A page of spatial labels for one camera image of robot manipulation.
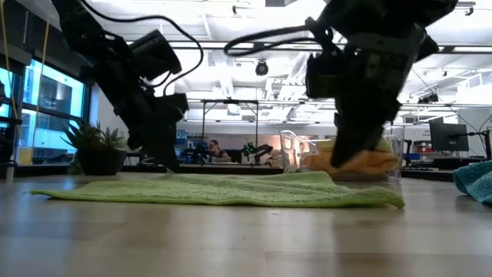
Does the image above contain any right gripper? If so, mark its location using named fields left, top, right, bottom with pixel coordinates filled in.
left=331, top=22, right=439, bottom=169

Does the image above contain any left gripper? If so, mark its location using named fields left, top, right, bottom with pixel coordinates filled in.
left=91, top=34, right=189, bottom=173

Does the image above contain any orange microfiber towel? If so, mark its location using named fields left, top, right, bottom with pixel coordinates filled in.
left=306, top=149, right=401, bottom=175

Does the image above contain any clear plastic bin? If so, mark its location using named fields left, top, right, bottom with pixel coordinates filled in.
left=279, top=125, right=405, bottom=183

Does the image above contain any lime green microfiber towel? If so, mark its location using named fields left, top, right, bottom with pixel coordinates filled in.
left=30, top=171, right=406, bottom=209

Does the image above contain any teal microfiber towel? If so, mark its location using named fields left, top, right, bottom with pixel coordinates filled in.
left=452, top=160, right=492, bottom=206

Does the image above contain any seated person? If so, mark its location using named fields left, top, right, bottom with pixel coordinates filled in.
left=207, top=138, right=232, bottom=163

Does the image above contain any small potted succulent plant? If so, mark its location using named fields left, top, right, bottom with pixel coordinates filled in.
left=61, top=120, right=128, bottom=177

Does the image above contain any black computer monitor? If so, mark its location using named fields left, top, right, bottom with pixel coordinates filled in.
left=430, top=122, right=470, bottom=152

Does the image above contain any large window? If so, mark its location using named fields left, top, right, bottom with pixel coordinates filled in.
left=0, top=59, right=92, bottom=165

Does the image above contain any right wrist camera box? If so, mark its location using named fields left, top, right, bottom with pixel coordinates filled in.
left=305, top=52, right=349, bottom=99

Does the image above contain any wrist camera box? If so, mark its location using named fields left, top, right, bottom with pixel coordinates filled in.
left=305, top=52, right=349, bottom=99
left=128, top=28, right=184, bottom=82

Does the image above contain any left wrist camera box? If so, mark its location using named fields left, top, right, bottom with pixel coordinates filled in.
left=128, top=28, right=184, bottom=82

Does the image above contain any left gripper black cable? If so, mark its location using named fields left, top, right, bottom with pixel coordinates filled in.
left=78, top=0, right=204, bottom=97

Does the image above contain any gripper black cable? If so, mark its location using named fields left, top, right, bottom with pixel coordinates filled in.
left=78, top=0, right=204, bottom=97
left=224, top=25, right=322, bottom=58

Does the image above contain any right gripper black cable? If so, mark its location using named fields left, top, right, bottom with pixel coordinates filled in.
left=224, top=25, right=322, bottom=58

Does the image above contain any long ceiling light rail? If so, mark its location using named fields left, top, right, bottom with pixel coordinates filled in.
left=126, top=38, right=492, bottom=55

